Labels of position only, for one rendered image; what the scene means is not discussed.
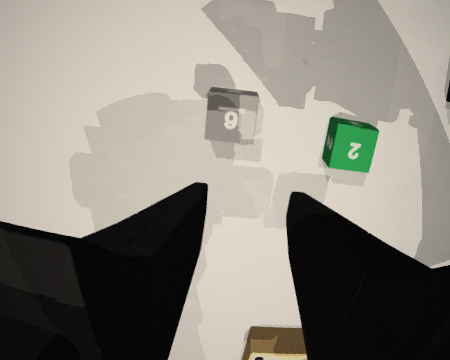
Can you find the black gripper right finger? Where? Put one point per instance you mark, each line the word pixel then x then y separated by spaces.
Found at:
pixel 358 297

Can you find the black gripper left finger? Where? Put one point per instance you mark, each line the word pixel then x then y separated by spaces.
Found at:
pixel 117 294

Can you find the green block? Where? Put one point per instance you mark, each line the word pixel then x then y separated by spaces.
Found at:
pixel 350 144

